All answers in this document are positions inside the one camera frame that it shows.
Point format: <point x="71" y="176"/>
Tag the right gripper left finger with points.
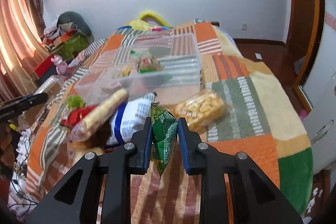
<point x="97" y="186"/>

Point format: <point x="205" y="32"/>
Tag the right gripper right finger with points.
<point x="233" y="187"/>

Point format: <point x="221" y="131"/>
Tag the green snack packet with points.
<point x="164" y="126"/>

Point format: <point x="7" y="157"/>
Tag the yellow puffed snack bag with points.
<point x="201" y="110"/>

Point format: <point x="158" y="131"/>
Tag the long cracker roll pack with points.
<point x="88" y="126"/>

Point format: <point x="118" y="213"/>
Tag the white blue snack bag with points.
<point x="129" y="118"/>

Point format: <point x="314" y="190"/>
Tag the red snack packet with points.
<point x="75" y="116"/>

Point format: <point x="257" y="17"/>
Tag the clear plastic storage box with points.
<point x="168" y="65"/>

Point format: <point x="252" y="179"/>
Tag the brown snack bag green clip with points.
<point x="145" y="62"/>

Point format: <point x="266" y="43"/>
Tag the red box on nightstand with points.
<point x="43" y="67"/>

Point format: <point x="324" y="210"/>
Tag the orange striped curtain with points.
<point x="22" y="50"/>

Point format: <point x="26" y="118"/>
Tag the pink plush toy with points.
<point x="60" y="64"/>

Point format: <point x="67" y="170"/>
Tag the clutter pile with green bag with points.
<point x="68" y="36"/>

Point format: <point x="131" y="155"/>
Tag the brown wooden door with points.
<point x="305" y="33"/>

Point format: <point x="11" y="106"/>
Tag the white cabinet with handle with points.
<point x="320" y="127"/>

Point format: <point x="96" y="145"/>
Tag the wall power socket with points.
<point x="244" y="27"/>

